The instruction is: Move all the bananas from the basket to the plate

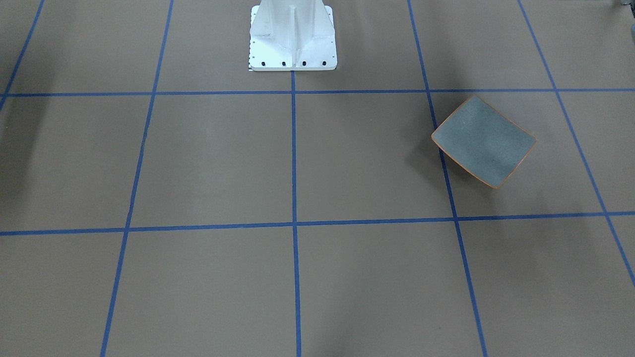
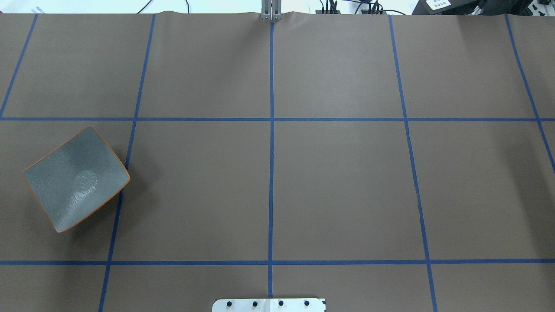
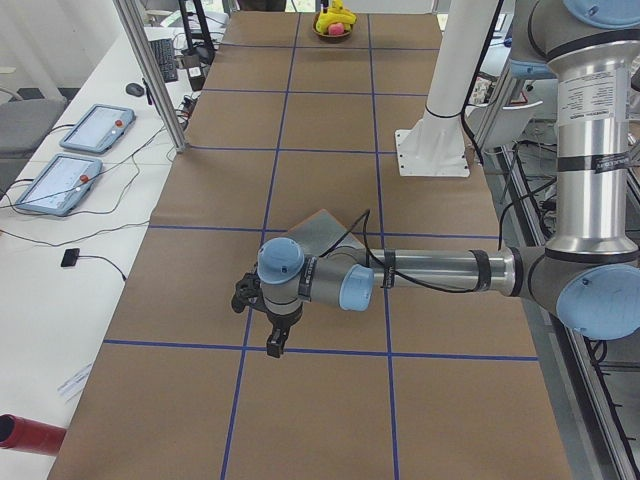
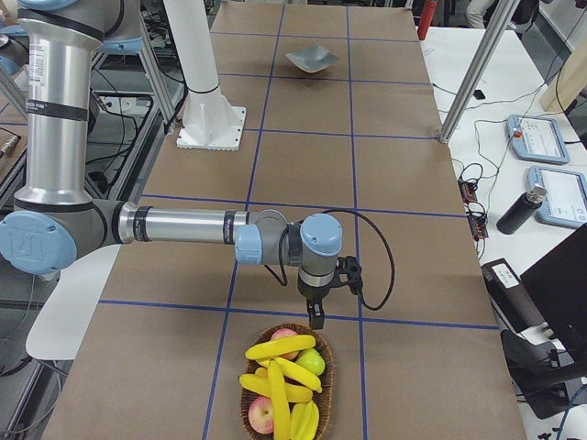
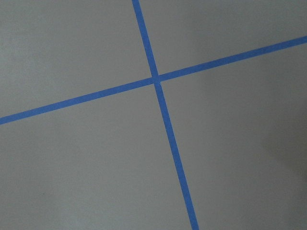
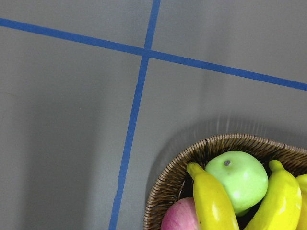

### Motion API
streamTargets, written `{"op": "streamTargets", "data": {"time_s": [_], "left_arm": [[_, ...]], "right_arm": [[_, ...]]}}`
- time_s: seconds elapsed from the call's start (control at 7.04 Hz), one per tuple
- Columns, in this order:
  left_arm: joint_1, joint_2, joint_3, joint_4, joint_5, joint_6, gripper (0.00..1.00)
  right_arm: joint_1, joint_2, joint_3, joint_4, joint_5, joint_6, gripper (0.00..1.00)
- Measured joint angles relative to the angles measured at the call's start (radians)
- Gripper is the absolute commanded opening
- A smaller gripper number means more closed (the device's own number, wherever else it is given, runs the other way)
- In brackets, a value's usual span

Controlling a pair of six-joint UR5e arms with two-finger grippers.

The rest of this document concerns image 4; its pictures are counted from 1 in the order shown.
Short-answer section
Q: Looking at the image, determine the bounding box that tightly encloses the yellow banana top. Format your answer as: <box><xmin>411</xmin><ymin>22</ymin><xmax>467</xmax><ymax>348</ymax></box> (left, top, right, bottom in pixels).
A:
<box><xmin>245</xmin><ymin>335</ymin><xmax>316</xmax><ymax>360</ymax></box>

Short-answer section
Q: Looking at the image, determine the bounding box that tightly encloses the white chair seat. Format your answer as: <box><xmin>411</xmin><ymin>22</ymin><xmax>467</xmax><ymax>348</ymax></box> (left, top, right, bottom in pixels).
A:
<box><xmin>26</xmin><ymin>245</ymin><xmax>120</xmax><ymax>360</ymax></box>

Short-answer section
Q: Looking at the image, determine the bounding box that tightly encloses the right black braided cable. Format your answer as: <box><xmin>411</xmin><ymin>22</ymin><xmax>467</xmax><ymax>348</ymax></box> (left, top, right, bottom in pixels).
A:
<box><xmin>320</xmin><ymin>208</ymin><xmax>395</xmax><ymax>311</ymax></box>

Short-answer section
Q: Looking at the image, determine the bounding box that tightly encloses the black monitor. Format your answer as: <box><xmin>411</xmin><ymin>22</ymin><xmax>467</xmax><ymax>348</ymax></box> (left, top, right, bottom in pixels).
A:
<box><xmin>522</xmin><ymin>225</ymin><xmax>586</xmax><ymax>361</ymax></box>

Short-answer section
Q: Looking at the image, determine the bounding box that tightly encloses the white camera stand pillar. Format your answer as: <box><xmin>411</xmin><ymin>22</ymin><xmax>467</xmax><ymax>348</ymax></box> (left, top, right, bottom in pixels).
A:
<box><xmin>164</xmin><ymin>0</ymin><xmax>247</xmax><ymax>151</ymax></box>

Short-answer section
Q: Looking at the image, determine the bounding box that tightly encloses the teach pendant far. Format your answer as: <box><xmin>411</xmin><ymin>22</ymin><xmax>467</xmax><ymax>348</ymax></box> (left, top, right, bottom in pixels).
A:
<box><xmin>506</xmin><ymin>115</ymin><xmax>570</xmax><ymax>165</ymax></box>

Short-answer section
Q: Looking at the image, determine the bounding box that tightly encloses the long yellow banana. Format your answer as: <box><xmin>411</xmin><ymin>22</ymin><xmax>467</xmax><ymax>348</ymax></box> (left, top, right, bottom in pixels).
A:
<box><xmin>268</xmin><ymin>360</ymin><xmax>291</xmax><ymax>440</ymax></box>

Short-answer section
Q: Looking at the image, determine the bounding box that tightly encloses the black label printer box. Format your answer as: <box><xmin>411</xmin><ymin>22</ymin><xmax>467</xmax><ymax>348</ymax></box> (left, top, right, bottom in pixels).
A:
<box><xmin>482</xmin><ymin>258</ymin><xmax>546</xmax><ymax>333</ymax></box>

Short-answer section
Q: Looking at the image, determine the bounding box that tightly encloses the wooden board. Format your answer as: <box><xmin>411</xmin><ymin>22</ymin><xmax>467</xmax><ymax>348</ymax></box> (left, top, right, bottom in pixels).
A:
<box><xmin>539</xmin><ymin>38</ymin><xmax>587</xmax><ymax>113</ymax></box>

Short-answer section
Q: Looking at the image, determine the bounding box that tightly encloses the orange circuit board far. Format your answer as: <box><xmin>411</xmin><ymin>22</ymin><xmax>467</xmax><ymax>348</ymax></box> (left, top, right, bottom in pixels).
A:
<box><xmin>458</xmin><ymin>180</ymin><xmax>478</xmax><ymax>204</ymax></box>

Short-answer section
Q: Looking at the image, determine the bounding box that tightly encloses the black water bottle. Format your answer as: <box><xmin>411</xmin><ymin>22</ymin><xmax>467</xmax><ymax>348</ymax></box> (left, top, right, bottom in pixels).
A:
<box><xmin>496</xmin><ymin>184</ymin><xmax>548</xmax><ymax>235</ymax></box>

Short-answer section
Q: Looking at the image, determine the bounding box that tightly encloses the red apple back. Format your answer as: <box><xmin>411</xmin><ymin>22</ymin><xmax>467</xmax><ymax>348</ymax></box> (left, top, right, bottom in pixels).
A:
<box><xmin>271</xmin><ymin>328</ymin><xmax>299</xmax><ymax>361</ymax></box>

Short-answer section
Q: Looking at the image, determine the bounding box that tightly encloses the grey square plate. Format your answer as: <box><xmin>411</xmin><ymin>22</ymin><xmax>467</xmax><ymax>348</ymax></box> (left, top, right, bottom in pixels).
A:
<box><xmin>285</xmin><ymin>44</ymin><xmax>339</xmax><ymax>73</ymax></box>

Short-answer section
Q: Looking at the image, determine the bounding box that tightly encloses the yellow starfruit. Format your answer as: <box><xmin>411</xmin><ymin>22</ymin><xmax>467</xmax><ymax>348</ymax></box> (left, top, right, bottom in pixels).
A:
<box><xmin>291</xmin><ymin>401</ymin><xmax>319</xmax><ymax>440</ymax></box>

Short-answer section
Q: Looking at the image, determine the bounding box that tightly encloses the teach pendant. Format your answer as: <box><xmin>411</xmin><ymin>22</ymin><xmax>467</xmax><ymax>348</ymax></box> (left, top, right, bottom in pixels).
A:
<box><xmin>527</xmin><ymin>165</ymin><xmax>586</xmax><ymax>229</ymax></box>
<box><xmin>506</xmin><ymin>115</ymin><xmax>570</xmax><ymax>165</ymax></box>

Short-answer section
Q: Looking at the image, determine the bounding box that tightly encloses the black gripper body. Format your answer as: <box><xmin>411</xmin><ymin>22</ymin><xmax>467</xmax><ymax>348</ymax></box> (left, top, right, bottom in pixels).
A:
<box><xmin>297</xmin><ymin>270</ymin><xmax>335</xmax><ymax>303</ymax></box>

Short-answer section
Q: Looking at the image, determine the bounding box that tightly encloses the teach pendant near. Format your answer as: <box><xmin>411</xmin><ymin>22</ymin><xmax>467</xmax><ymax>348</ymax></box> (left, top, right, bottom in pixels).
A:
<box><xmin>527</xmin><ymin>165</ymin><xmax>586</xmax><ymax>229</ymax></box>

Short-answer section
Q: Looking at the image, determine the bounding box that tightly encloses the green apple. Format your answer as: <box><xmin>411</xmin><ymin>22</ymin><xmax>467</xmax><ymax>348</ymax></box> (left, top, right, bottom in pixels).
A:
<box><xmin>295</xmin><ymin>348</ymin><xmax>326</xmax><ymax>376</ymax></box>

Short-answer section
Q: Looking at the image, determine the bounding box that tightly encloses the orange circuit board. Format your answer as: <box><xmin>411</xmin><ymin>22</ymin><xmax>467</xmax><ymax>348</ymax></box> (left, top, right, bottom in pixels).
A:
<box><xmin>458</xmin><ymin>180</ymin><xmax>478</xmax><ymax>204</ymax></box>
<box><xmin>467</xmin><ymin>211</ymin><xmax>489</xmax><ymax>241</ymax></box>

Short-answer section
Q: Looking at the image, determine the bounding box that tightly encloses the red fire extinguisher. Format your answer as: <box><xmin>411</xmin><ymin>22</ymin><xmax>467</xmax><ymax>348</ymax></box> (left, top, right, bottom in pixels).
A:
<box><xmin>417</xmin><ymin>0</ymin><xmax>437</xmax><ymax>41</ymax></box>

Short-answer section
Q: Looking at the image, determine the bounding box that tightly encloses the red apple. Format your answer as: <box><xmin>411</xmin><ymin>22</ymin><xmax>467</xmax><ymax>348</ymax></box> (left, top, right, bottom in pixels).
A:
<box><xmin>271</xmin><ymin>328</ymin><xmax>299</xmax><ymax>361</ymax></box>
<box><xmin>248</xmin><ymin>396</ymin><xmax>274</xmax><ymax>435</ymax></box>

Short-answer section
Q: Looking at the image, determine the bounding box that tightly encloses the red apple front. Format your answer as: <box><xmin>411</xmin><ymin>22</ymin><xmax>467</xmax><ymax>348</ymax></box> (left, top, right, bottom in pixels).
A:
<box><xmin>248</xmin><ymin>396</ymin><xmax>274</xmax><ymax>435</ymax></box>

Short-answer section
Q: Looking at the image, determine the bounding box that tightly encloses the aluminium frame post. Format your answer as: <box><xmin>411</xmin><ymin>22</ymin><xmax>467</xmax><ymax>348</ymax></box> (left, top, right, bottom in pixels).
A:
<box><xmin>438</xmin><ymin>0</ymin><xmax>519</xmax><ymax>144</ymax></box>

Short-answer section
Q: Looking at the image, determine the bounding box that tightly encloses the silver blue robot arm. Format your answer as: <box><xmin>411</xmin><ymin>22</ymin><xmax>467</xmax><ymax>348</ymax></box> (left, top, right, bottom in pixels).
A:
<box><xmin>1</xmin><ymin>1</ymin><xmax>343</xmax><ymax>329</ymax></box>

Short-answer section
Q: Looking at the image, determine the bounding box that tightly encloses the orange circuit board near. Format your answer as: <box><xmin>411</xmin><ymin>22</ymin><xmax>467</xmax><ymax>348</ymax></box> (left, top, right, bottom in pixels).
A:
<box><xmin>467</xmin><ymin>211</ymin><xmax>489</xmax><ymax>241</ymax></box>

